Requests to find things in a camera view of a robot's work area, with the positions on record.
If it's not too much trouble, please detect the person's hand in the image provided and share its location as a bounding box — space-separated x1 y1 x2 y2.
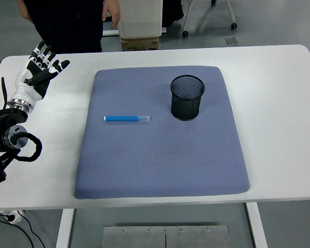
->
102 2 121 29

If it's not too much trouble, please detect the black power cable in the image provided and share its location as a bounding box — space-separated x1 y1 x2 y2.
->
0 210 46 248

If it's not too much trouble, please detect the blue marker pen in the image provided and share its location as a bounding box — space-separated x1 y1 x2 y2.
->
103 115 151 123

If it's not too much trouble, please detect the grey floor outlet plate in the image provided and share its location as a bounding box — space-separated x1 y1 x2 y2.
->
225 37 241 47

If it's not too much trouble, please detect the chair with caster wheels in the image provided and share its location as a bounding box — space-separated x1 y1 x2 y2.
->
182 0 238 37

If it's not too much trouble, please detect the white power strip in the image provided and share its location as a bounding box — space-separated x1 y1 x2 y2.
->
0 209 25 224

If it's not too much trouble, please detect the standing person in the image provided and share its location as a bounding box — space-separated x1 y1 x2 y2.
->
17 0 121 54

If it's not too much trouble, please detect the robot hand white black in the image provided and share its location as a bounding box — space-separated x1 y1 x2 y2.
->
9 40 71 107

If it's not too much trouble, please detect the white table leg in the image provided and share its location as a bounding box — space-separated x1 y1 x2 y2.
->
56 208 75 248
246 202 269 248

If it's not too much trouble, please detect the cardboard box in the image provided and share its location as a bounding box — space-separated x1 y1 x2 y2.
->
121 37 160 52

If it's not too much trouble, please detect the blue-grey textured mat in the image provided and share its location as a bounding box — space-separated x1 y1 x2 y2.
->
74 66 251 200

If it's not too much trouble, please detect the black mesh pen holder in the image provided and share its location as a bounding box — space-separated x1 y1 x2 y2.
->
169 74 206 121

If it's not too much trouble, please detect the white floor base bar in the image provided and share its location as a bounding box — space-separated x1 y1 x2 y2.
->
102 27 167 37

